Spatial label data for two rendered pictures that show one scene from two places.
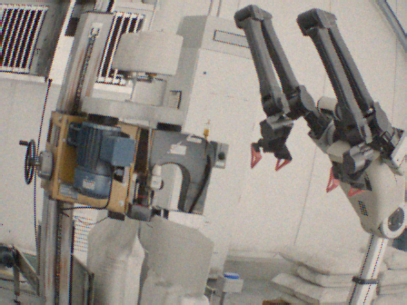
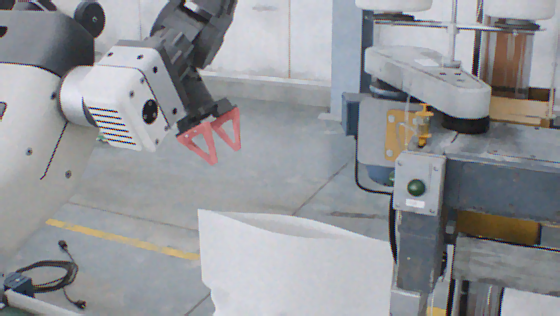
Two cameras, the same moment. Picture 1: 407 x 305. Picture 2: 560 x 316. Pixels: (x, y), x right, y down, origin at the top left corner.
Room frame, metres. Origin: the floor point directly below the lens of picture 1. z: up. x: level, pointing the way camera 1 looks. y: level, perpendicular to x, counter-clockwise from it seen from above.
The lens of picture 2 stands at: (4.12, -0.84, 1.65)
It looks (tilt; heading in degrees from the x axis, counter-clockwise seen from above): 19 degrees down; 139
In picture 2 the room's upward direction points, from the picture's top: straight up
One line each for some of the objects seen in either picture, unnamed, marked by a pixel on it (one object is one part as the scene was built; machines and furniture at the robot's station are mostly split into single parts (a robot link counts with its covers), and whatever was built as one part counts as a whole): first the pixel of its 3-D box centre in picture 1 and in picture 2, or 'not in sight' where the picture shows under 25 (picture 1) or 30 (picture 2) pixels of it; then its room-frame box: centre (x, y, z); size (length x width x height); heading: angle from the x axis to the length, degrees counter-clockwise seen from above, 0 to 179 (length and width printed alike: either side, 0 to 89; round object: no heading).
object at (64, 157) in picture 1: (84, 159); (492, 159); (3.44, 0.43, 1.18); 0.34 x 0.25 x 0.31; 114
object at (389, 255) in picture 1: (387, 257); not in sight; (6.55, -1.65, 0.56); 0.67 x 0.43 x 0.15; 24
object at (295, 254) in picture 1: (323, 255); not in sight; (6.44, -1.01, 0.56); 0.66 x 0.43 x 0.15; 112
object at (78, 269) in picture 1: (60, 280); not in sight; (3.91, 0.56, 0.54); 1.05 x 0.02 x 0.41; 24
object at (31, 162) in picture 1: (29, 162); not in sight; (3.31, 0.66, 1.13); 0.18 x 0.11 x 0.18; 24
